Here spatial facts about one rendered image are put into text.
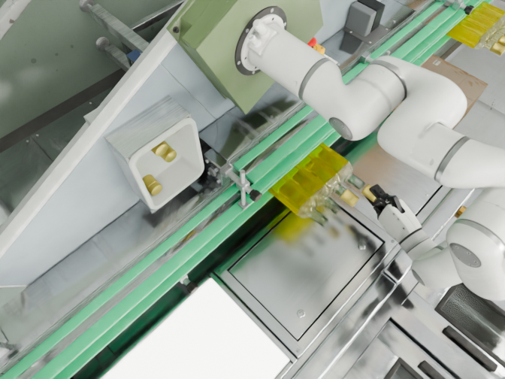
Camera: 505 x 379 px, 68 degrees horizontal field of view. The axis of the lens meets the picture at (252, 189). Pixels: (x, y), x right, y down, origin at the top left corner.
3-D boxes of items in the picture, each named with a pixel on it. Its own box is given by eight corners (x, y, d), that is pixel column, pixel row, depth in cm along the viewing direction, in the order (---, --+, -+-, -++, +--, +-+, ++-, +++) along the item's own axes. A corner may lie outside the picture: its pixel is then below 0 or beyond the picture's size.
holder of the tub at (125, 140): (137, 200, 101) (155, 219, 98) (103, 136, 77) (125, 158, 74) (186, 164, 107) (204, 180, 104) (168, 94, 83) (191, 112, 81)
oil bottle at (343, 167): (289, 147, 121) (341, 187, 114) (291, 136, 116) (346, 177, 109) (300, 137, 123) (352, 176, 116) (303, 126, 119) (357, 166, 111)
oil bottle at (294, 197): (252, 178, 115) (304, 222, 107) (252, 168, 110) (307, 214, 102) (264, 168, 117) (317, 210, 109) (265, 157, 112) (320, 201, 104)
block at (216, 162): (204, 174, 105) (222, 189, 103) (201, 155, 97) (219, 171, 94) (214, 167, 106) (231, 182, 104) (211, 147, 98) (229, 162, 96)
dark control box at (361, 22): (343, 26, 124) (364, 37, 121) (349, 4, 117) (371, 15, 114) (358, 15, 127) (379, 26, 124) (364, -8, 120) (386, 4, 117)
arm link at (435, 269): (488, 224, 76) (441, 238, 96) (436, 257, 74) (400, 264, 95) (516, 260, 74) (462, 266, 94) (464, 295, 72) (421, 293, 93)
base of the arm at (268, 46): (224, 50, 74) (280, 91, 68) (262, -7, 71) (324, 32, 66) (255, 76, 88) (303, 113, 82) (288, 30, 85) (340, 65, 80)
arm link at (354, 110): (293, 85, 70) (361, 134, 65) (340, 38, 72) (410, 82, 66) (297, 110, 79) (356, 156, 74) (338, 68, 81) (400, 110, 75)
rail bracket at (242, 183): (222, 192, 104) (254, 221, 100) (217, 158, 90) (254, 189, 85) (230, 186, 105) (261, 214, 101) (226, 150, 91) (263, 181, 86)
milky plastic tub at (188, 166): (133, 192, 96) (153, 213, 93) (103, 137, 77) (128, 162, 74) (185, 153, 102) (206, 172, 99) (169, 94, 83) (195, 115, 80)
